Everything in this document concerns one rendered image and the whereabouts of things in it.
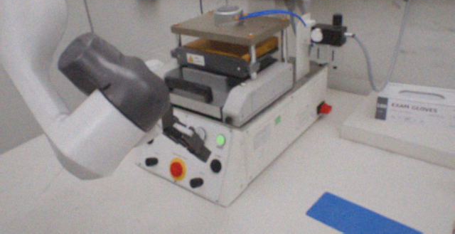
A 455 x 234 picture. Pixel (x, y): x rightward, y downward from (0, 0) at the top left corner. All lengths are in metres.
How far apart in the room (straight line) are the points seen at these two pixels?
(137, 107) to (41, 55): 0.19
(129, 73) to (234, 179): 0.47
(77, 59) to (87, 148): 0.13
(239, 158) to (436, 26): 0.74
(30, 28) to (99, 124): 0.18
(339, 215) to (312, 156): 0.23
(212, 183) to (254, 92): 0.24
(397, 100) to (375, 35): 0.30
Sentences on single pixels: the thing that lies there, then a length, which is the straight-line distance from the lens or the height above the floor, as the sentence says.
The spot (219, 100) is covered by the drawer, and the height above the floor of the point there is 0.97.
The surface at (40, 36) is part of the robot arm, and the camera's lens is 0.64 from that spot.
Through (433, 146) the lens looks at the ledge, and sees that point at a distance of 1.12.
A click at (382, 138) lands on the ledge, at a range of 1.14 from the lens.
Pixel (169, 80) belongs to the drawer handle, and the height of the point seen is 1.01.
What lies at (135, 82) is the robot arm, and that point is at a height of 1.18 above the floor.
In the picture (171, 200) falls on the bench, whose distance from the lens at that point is 0.99.
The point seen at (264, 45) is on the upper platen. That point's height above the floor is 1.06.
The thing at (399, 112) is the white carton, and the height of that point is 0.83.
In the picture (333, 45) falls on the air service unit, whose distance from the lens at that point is 1.04.
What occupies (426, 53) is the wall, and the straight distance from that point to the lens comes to 1.36.
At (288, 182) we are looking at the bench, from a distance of 1.01.
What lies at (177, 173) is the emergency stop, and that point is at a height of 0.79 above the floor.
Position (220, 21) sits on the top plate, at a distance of 1.02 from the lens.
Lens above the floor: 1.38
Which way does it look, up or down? 27 degrees down
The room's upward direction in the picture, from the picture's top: 5 degrees counter-clockwise
